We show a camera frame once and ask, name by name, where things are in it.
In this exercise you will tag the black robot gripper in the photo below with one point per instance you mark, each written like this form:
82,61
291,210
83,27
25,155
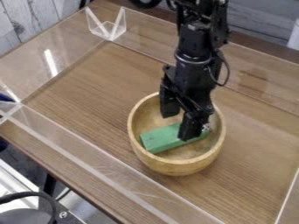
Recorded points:
186,88

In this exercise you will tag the green rectangular block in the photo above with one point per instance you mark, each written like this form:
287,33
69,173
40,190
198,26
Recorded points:
162,139

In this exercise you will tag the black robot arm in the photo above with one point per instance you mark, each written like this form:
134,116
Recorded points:
203,29

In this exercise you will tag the light wooden bowl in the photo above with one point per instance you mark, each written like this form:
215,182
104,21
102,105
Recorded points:
186,159

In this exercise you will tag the white object at right edge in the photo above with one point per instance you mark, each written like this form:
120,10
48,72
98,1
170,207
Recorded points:
294,38

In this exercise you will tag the black table leg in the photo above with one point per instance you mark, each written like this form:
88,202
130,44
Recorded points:
49,184

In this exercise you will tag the clear acrylic tray wall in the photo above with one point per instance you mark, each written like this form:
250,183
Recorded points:
73,85

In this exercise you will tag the clear acrylic corner bracket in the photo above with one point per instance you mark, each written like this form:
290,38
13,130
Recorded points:
106,29

